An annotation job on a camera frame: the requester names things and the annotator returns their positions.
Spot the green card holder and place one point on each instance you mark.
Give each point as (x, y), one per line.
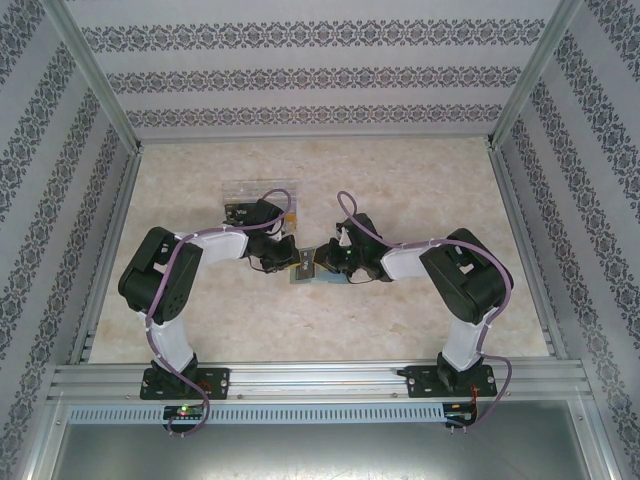
(327, 277)

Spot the black credit card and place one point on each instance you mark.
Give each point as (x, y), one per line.
(306, 265)
(237, 212)

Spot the clear acrylic box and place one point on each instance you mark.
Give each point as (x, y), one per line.
(245, 190)

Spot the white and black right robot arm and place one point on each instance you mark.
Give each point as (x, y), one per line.
(465, 280)

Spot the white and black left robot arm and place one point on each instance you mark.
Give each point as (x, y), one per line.
(150, 280)

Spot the small controller board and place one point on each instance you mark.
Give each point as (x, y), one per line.
(457, 415)
(185, 412)

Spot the grey sheet metal panel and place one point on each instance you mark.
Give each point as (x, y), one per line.
(320, 450)

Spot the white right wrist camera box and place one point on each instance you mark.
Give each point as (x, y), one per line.
(342, 235)

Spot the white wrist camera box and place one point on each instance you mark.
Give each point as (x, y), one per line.
(342, 235)
(286, 227)

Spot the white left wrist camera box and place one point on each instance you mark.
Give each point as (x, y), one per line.
(286, 227)

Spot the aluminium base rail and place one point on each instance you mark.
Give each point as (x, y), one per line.
(320, 380)

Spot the aluminium side rail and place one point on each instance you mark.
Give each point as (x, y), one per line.
(511, 200)
(121, 200)

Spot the aluminium frame post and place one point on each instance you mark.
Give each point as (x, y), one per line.
(99, 75)
(530, 75)

